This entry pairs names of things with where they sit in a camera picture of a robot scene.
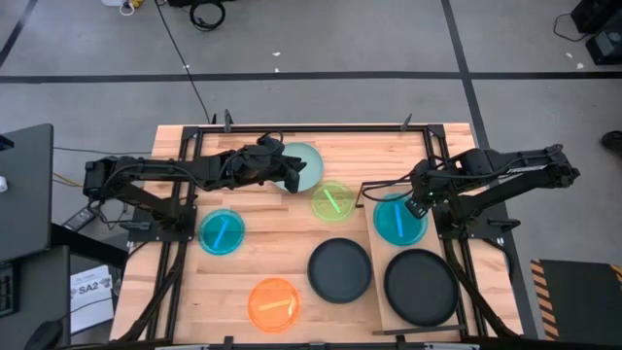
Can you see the green translucent plate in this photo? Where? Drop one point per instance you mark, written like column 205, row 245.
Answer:
column 333, row 201

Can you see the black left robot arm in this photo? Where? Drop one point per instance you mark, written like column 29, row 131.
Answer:
column 160, row 167

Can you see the black equipment case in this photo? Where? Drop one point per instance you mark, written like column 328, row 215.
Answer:
column 600, row 14
column 607, row 48

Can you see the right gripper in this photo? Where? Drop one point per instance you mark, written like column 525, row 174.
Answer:
column 423, row 192

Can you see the dark grey desk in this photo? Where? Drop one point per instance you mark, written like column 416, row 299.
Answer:
column 24, row 194

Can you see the black round plate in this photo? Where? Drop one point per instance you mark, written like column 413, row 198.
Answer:
column 421, row 288
column 339, row 270

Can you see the white cup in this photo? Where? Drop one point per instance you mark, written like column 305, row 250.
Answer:
column 2, row 185

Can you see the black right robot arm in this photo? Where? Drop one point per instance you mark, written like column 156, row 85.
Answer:
column 510, row 163

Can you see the white printed paper sheet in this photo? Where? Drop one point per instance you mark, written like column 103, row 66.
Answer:
column 92, row 311

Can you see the black frame clamp post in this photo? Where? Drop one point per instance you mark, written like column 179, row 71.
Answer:
column 227, row 121
column 405, row 122
column 228, row 342
column 401, row 342

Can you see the black computer mouse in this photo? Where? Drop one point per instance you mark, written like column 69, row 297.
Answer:
column 44, row 336

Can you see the wooden tray board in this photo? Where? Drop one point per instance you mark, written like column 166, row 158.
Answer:
column 379, row 248

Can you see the black yellow striped mat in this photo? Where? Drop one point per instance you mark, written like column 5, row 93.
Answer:
column 578, row 301

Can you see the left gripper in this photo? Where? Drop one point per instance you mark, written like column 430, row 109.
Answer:
column 257, row 167

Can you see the orange translucent plate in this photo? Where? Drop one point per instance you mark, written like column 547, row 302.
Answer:
column 273, row 305

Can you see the person's shoe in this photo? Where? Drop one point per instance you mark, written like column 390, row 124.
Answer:
column 613, row 141

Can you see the black desk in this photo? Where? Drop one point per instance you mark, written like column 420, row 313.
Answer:
column 44, row 291

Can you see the white power adapter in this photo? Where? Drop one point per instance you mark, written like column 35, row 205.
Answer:
column 113, row 2

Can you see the yellow plug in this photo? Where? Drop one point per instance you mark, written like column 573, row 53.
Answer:
column 137, row 3

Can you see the large black plate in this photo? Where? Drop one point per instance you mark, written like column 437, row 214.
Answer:
column 308, row 165

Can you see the black keypad device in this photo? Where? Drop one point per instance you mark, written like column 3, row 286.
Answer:
column 7, row 291

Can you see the teal translucent plate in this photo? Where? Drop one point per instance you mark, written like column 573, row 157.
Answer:
column 396, row 223
column 221, row 232

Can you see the black power brick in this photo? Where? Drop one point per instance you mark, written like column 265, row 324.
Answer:
column 80, row 219

